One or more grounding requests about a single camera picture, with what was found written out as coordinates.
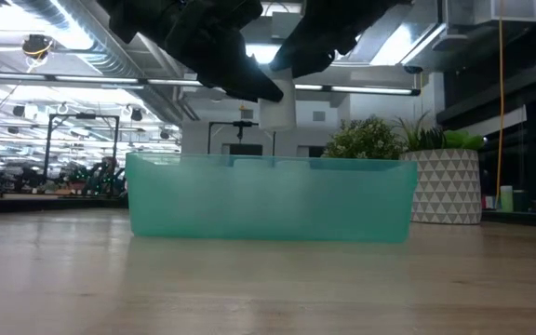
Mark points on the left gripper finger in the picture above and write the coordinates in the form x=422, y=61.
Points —
x=223, y=79
x=245, y=67

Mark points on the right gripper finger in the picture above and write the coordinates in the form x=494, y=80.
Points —
x=319, y=62
x=300, y=49

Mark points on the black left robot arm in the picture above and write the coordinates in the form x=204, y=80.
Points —
x=114, y=18

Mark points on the green translucent plastic basket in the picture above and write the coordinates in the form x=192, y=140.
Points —
x=342, y=200

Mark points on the grey ceiling box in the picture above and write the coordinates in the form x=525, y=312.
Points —
x=284, y=23

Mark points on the black screen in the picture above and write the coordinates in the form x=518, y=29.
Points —
x=245, y=149

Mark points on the small-leaved green bush plant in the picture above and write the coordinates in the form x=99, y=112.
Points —
x=365, y=139

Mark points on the black studio lamp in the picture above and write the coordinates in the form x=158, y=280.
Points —
x=19, y=110
x=136, y=114

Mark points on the long LED light bar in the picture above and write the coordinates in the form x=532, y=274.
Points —
x=110, y=80

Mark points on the person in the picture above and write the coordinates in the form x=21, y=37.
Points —
x=109, y=164

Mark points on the green succulent plant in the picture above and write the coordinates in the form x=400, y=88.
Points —
x=463, y=139

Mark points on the white triangle-patterned pot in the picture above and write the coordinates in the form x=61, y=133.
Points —
x=445, y=186

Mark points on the dark background table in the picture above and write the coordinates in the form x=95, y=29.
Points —
x=40, y=205

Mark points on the light green cup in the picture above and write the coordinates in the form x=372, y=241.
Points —
x=506, y=198

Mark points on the dark green cup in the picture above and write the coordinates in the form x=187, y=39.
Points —
x=520, y=200

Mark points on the black desk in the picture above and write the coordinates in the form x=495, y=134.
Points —
x=528, y=219

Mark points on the grey wall vent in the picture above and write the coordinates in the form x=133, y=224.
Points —
x=319, y=116
x=247, y=114

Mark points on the black gantry frame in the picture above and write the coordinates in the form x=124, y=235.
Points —
x=231, y=123
x=84, y=115

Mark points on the round black ceiling camera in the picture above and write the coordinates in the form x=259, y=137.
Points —
x=36, y=45

